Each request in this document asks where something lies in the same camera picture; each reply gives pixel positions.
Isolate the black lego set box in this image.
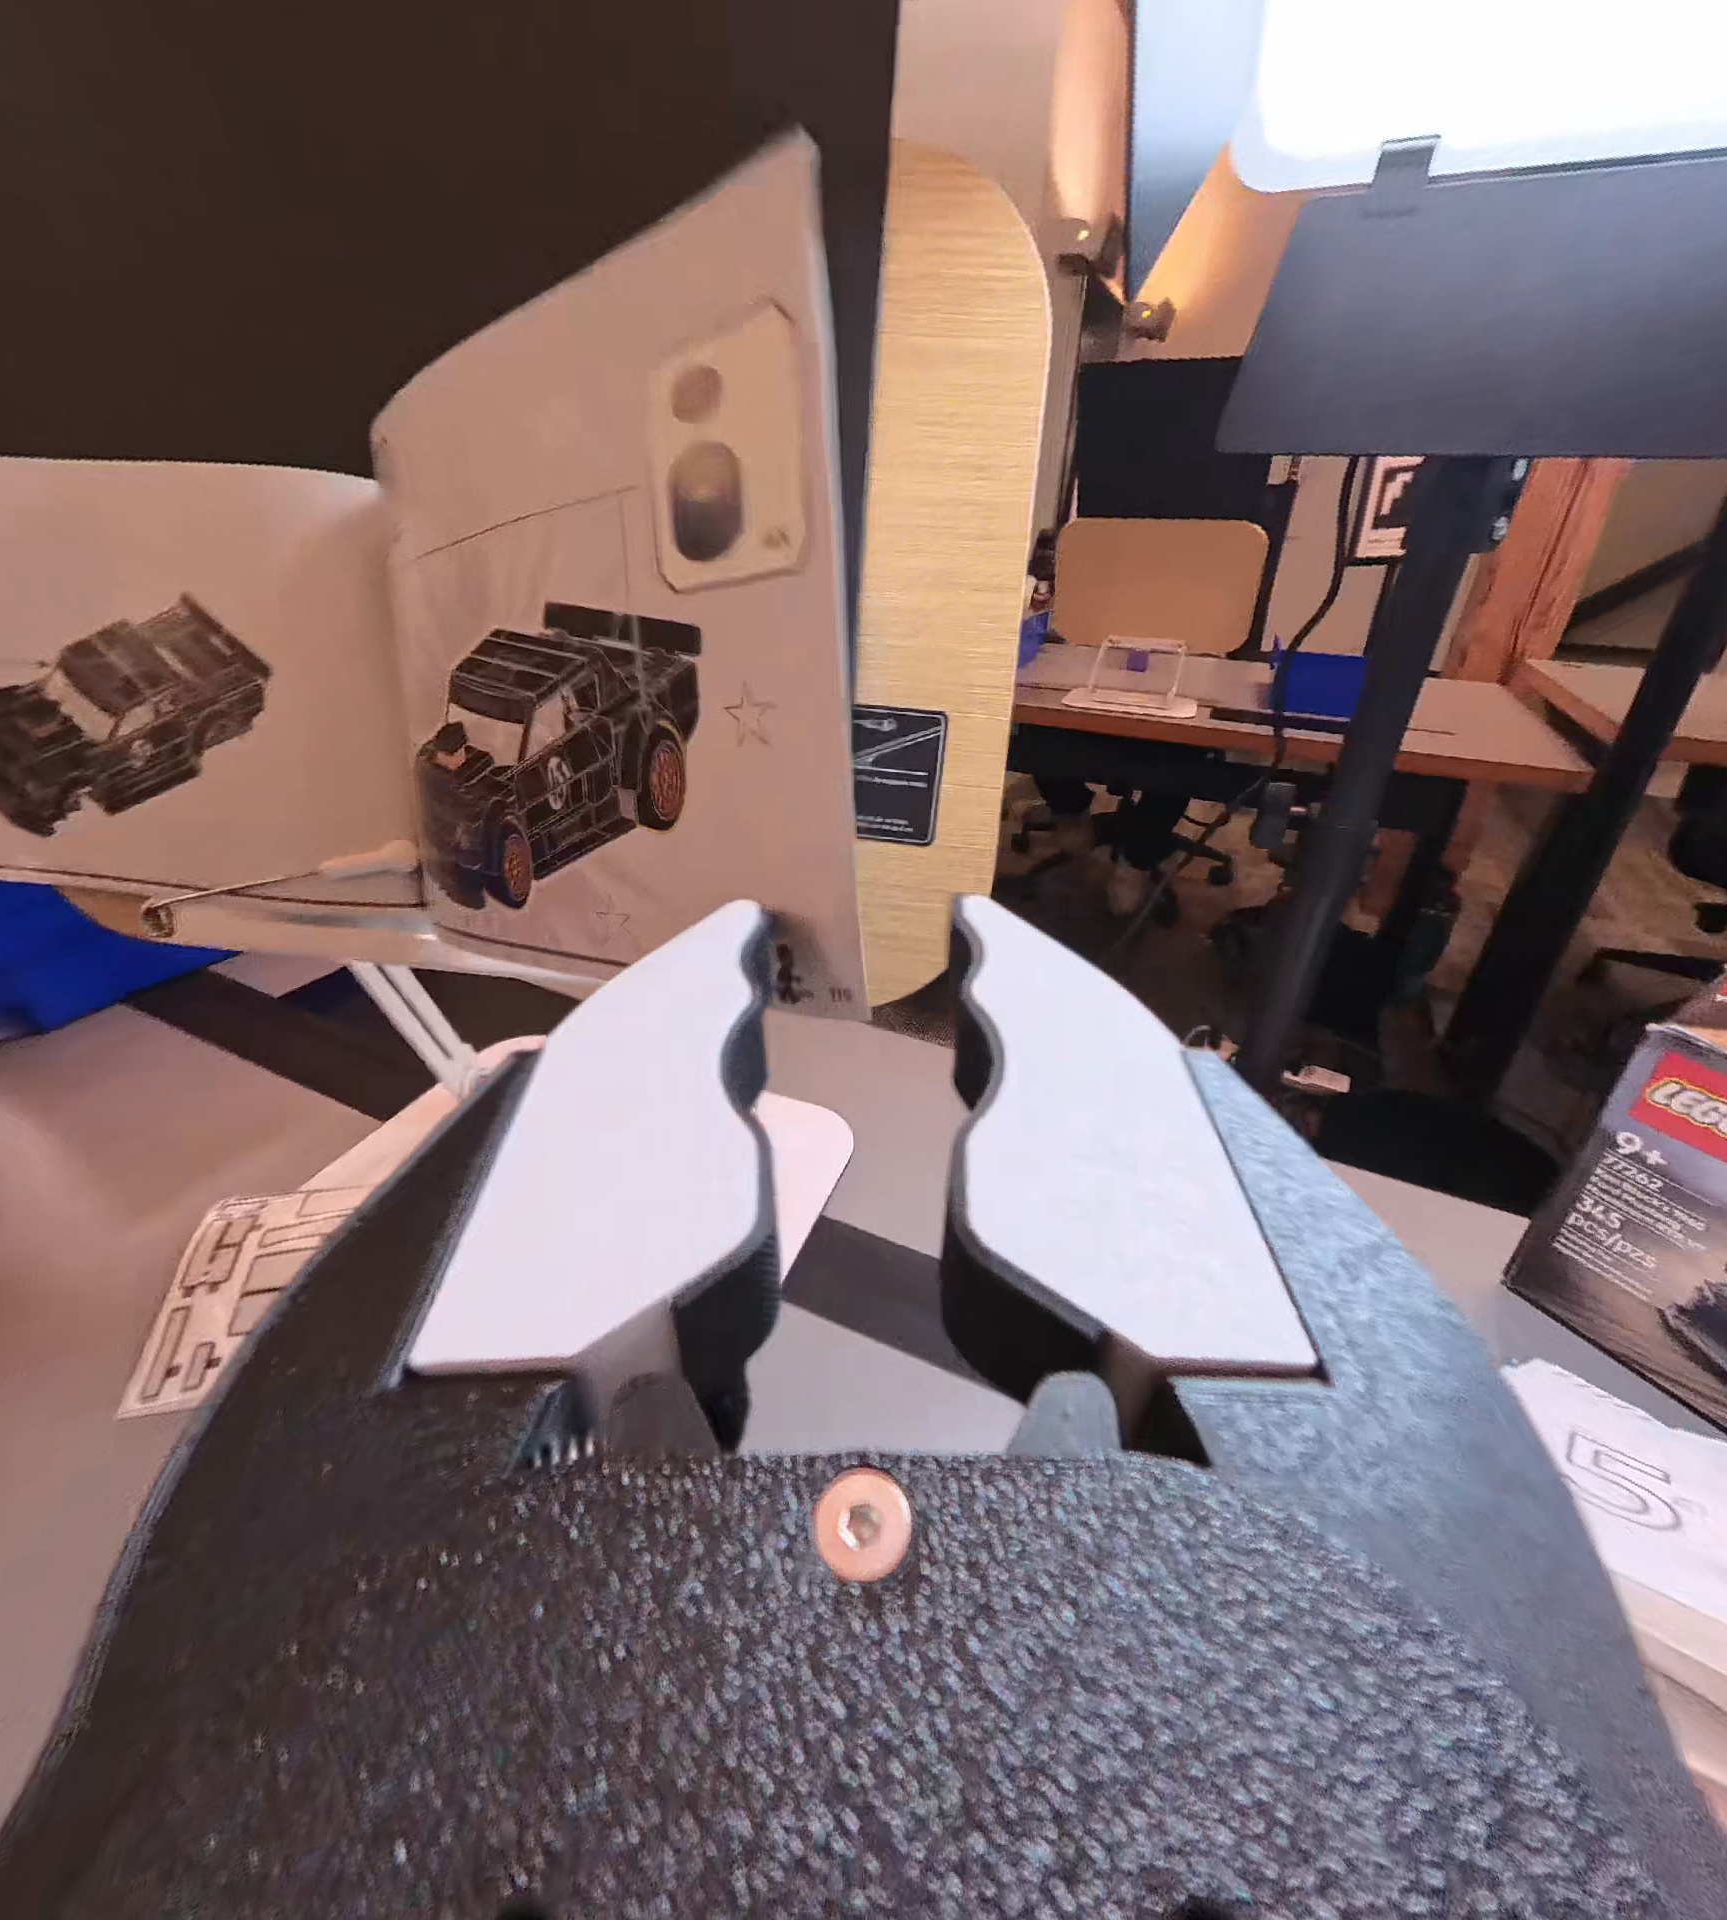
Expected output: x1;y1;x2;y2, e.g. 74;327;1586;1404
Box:
1505;966;1727;1472

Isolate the blue storage bin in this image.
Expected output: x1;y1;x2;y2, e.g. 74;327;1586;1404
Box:
0;872;234;1038

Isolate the white booklet stand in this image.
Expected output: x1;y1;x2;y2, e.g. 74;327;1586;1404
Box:
68;840;859;1264

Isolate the lego instruction booklet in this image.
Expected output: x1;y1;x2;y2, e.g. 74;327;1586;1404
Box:
0;128;870;1006

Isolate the wooden office desk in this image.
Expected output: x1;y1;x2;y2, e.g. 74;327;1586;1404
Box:
1008;645;1598;798

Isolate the black partition panel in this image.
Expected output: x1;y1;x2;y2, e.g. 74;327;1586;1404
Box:
0;0;901;483

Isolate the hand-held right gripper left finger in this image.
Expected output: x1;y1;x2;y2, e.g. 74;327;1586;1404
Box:
407;897;780;1401

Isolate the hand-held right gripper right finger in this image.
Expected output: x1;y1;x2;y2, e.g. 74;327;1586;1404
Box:
940;893;1323;1393

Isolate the dark wall sign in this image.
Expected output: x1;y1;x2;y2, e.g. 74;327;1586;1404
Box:
852;702;952;852

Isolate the clear plastic parts bag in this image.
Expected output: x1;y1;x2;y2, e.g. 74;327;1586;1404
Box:
1505;1361;1727;1877

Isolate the clear acrylic holder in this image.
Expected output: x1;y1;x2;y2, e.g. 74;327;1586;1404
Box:
1065;633;1199;720

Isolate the white sticker sheet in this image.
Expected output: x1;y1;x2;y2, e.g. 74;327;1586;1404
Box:
114;1186;392;1423

